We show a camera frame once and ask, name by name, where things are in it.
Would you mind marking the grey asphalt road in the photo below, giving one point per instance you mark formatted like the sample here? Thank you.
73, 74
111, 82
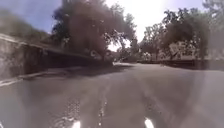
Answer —
133, 93

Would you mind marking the large dark tree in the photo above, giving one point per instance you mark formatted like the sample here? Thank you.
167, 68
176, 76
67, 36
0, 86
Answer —
86, 26

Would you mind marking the robot's own part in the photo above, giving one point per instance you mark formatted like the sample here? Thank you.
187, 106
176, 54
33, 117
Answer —
149, 123
76, 124

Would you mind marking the group of trees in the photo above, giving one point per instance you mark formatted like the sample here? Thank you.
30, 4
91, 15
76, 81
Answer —
186, 33

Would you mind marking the pale kerb strip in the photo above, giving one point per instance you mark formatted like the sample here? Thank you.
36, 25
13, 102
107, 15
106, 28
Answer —
20, 78

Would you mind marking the low dark wall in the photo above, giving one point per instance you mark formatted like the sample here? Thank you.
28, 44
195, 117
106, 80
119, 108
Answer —
186, 63

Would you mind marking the grey stone wall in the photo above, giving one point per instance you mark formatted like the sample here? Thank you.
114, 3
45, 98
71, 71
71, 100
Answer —
23, 58

